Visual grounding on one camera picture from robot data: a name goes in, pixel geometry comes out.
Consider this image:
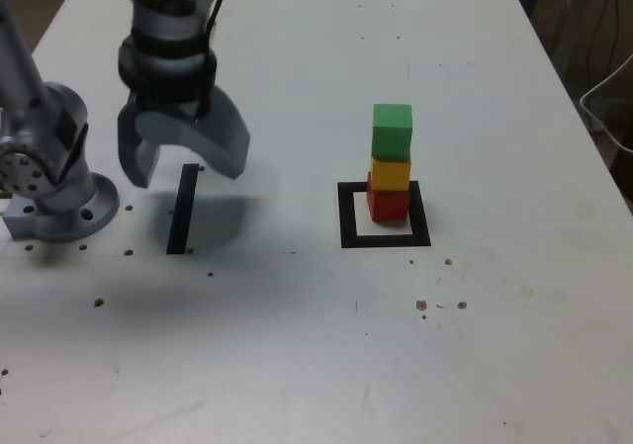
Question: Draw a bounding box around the red cube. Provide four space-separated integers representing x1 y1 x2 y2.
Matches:
366 171 411 225

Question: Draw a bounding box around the black tape strip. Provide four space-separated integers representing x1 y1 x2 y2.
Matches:
165 163 201 256

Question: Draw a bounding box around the black tape square outline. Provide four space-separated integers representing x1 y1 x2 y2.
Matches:
337 180 432 250

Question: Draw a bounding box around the green cube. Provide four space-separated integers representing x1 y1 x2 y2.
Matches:
370 103 414 162

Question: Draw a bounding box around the white cable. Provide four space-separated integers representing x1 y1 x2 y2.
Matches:
579 52 633 154

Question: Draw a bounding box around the yellow cube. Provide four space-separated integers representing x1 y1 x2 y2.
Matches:
370 156 412 193

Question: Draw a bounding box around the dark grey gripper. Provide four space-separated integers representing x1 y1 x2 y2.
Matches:
117 86 252 189

